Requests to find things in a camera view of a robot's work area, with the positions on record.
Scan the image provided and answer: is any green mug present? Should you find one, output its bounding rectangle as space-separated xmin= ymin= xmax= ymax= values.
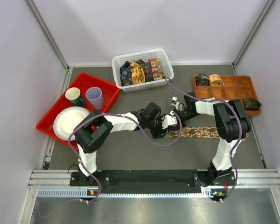
xmin=65 ymin=87 xmax=85 ymax=106

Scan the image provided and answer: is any rolled dark green tie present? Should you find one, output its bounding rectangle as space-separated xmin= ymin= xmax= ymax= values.
xmin=242 ymin=98 xmax=261 ymax=111

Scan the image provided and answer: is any maroon patterned tie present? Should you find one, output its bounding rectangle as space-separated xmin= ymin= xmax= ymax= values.
xmin=136 ymin=59 xmax=154 ymax=82

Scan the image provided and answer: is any wooden compartment tray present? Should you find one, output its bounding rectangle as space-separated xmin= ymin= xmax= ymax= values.
xmin=193 ymin=75 xmax=258 ymax=104

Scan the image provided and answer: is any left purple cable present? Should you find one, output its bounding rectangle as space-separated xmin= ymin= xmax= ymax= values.
xmin=67 ymin=111 xmax=183 ymax=204

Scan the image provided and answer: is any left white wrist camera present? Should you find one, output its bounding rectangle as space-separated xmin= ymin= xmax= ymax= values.
xmin=161 ymin=111 xmax=177 ymax=129

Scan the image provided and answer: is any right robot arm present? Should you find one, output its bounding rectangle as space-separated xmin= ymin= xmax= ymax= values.
xmin=171 ymin=92 xmax=252 ymax=187

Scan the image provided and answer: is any rolled dark grey tie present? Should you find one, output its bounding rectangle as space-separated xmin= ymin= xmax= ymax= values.
xmin=196 ymin=73 xmax=210 ymax=86

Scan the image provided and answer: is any orange dotted tie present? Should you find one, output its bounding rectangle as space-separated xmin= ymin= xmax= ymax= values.
xmin=149 ymin=58 xmax=167 ymax=81

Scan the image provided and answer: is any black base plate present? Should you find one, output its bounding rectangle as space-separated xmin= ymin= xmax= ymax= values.
xmin=69 ymin=169 xmax=237 ymax=193

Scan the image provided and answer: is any dark blue patterned tie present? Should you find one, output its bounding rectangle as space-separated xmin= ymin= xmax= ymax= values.
xmin=120 ymin=61 xmax=133 ymax=86

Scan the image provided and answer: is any white paper plate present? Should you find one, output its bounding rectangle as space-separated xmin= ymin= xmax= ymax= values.
xmin=53 ymin=106 xmax=90 ymax=141

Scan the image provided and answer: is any aluminium front rail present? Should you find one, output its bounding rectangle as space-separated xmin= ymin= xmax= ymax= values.
xmin=28 ymin=169 xmax=280 ymax=199

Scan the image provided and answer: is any floral patterned tie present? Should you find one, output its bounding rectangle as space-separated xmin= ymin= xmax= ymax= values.
xmin=164 ymin=126 xmax=250 ymax=141

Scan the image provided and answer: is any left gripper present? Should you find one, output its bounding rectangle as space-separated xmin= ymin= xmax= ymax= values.
xmin=146 ymin=114 xmax=168 ymax=139

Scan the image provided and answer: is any white plastic basket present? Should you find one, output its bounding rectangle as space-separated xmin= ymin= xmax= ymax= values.
xmin=112 ymin=49 xmax=174 ymax=93

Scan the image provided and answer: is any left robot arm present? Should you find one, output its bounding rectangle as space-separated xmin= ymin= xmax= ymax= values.
xmin=72 ymin=103 xmax=182 ymax=185

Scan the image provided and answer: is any yellow patterned tie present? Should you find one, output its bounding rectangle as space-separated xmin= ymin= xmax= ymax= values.
xmin=130 ymin=61 xmax=145 ymax=84

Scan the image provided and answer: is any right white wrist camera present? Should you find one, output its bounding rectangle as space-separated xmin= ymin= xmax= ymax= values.
xmin=171 ymin=97 xmax=184 ymax=112

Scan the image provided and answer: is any lilac plastic cup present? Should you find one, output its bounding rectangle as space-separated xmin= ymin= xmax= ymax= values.
xmin=85 ymin=87 xmax=104 ymax=110

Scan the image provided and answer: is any rolled beige tie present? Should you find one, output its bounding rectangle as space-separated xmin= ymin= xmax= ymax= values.
xmin=209 ymin=74 xmax=224 ymax=87

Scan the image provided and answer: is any red plastic tray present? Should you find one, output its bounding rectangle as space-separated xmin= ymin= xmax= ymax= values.
xmin=36 ymin=72 xmax=119 ymax=145

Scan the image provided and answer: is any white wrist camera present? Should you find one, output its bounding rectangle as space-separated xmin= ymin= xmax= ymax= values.
xmin=171 ymin=97 xmax=184 ymax=112
xmin=161 ymin=111 xmax=177 ymax=129

